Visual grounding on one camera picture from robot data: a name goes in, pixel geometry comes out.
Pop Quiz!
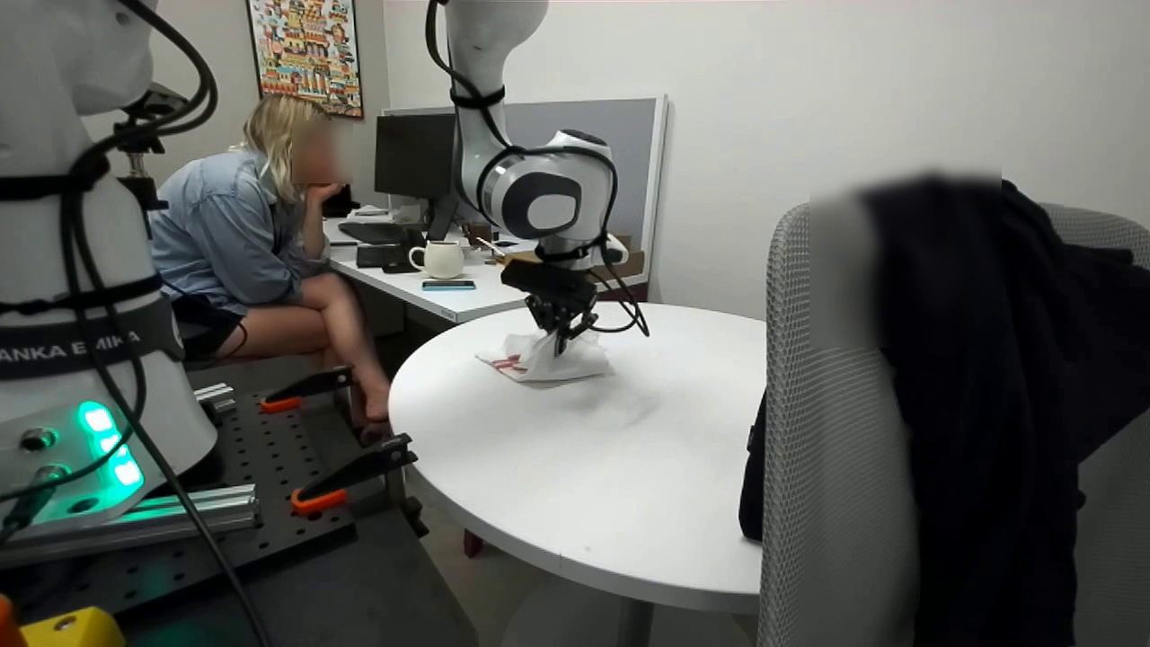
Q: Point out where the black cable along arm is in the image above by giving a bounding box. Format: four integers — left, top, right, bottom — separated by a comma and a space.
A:
59, 0, 280, 647

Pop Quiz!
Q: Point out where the black jacket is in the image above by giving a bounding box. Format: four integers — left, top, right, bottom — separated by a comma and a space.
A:
732, 171, 1150, 647

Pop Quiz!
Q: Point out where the black keyboard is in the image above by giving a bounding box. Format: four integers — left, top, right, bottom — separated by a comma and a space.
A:
340, 217, 426, 248

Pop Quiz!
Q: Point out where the grey mesh office chair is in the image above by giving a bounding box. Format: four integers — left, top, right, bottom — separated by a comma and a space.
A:
754, 190, 1150, 647

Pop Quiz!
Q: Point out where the black computer monitor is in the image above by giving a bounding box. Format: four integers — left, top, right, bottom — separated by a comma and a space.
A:
371, 108, 461, 237

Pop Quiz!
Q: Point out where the black camera on stand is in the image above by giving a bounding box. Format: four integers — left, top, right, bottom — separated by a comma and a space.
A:
104, 80, 193, 220

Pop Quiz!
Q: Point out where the yellow box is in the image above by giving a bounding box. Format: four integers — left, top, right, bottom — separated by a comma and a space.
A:
15, 605, 129, 647

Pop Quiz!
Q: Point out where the grey partition with white frame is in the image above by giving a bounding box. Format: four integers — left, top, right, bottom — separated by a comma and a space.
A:
381, 94, 673, 302

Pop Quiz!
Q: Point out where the seated person in blue shirt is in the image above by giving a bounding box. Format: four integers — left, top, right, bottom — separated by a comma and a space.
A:
148, 97, 399, 435

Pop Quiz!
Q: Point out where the black clamp with orange tips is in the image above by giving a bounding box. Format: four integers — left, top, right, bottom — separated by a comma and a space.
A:
287, 430, 420, 520
254, 368, 364, 415

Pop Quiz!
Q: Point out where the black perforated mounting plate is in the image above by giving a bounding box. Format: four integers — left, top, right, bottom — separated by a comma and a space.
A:
0, 380, 419, 613

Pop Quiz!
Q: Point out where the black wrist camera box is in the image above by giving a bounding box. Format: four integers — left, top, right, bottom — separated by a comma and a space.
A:
499, 256, 554, 294

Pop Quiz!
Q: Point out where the flat brown cardboard box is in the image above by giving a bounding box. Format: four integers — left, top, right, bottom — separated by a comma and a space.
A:
495, 244, 651, 294

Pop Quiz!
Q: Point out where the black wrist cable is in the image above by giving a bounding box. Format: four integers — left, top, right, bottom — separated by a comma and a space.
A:
426, 0, 655, 342

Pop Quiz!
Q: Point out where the white cloth with red stripes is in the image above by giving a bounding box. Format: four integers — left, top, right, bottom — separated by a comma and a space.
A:
476, 328, 616, 388

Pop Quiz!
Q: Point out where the white teapot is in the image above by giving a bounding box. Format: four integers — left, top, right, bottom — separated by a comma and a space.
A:
408, 237, 476, 282

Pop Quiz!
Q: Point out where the aluminium rail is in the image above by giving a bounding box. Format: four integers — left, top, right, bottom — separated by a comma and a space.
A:
0, 480, 264, 566

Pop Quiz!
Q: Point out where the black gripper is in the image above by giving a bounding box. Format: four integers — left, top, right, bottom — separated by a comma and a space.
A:
526, 266, 602, 360

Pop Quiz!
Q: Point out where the colourful framed poster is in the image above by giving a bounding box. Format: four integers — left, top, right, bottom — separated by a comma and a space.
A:
244, 0, 367, 121

